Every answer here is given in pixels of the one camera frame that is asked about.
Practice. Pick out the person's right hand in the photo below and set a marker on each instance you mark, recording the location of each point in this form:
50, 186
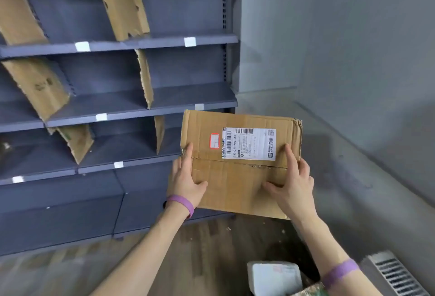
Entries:
297, 193

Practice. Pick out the person's left hand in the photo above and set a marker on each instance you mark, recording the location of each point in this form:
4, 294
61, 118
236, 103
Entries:
183, 180

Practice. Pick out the plain brown cardboard parcel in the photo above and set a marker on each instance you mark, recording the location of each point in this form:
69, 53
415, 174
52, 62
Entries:
234, 183

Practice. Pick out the white plastic parcel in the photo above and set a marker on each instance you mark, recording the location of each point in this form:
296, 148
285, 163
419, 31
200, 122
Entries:
275, 278

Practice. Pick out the grey metal shelving unit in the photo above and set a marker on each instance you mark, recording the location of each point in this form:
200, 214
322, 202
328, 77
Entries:
68, 217

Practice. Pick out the person's left forearm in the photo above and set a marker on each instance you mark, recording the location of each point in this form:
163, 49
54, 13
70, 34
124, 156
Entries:
146, 258

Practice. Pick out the person's right forearm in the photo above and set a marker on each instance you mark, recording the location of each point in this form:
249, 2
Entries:
316, 241

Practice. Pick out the purple wristband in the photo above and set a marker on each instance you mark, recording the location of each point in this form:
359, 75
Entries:
340, 272
180, 204

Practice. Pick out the white radiator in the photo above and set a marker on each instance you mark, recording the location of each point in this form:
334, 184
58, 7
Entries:
391, 272

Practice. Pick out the dark grey shelving unit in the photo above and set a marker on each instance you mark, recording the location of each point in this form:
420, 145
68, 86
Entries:
82, 46

